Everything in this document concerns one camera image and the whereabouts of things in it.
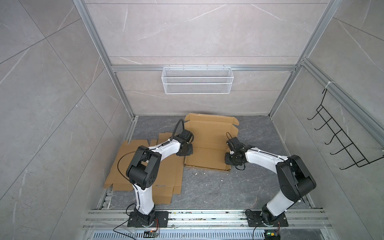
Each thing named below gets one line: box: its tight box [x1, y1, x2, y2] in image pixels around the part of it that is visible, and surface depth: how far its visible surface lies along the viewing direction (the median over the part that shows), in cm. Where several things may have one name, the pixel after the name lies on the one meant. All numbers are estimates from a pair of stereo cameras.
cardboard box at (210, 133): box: [184, 113, 240, 172], surface depth 93 cm
